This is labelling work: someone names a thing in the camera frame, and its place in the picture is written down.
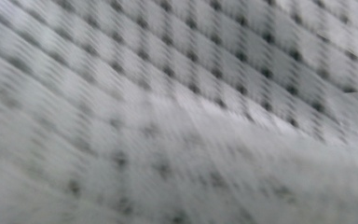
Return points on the white mesh laundry bag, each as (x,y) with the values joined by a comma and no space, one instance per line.
(180,112)

